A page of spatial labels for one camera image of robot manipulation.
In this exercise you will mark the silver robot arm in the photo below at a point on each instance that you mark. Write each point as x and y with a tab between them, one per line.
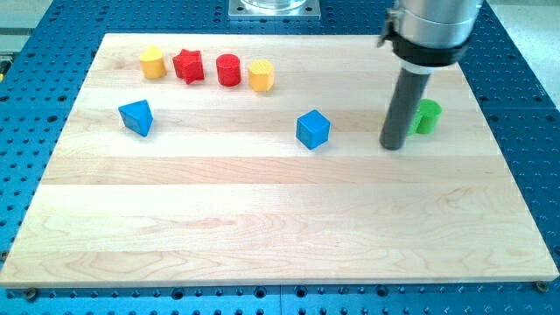
426	34

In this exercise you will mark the blue cube block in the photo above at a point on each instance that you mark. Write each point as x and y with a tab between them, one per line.
313	129

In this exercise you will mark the yellow hexagon block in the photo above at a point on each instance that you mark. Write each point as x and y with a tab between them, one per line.
261	75

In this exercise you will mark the light wooden board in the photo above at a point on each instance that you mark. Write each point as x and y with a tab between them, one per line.
221	192

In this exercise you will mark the red cylinder block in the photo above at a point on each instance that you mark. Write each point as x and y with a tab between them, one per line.
228	70

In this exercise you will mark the red star block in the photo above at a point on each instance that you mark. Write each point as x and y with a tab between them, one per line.
188	66

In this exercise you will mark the green block behind rod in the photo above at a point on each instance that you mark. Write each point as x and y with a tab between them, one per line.
414	124

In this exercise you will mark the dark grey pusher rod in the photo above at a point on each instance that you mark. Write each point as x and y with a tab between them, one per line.
403	106

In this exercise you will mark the blue triangular prism block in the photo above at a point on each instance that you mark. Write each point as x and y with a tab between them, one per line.
137	117

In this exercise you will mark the green cylinder block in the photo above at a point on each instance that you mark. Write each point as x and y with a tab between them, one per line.
429	112

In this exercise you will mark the yellow heart block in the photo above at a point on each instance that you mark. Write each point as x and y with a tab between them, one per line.
152	63

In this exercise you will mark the blue perforated table plate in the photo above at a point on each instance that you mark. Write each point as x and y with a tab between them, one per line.
46	76

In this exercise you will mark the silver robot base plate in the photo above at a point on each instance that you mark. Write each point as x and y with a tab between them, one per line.
273	9

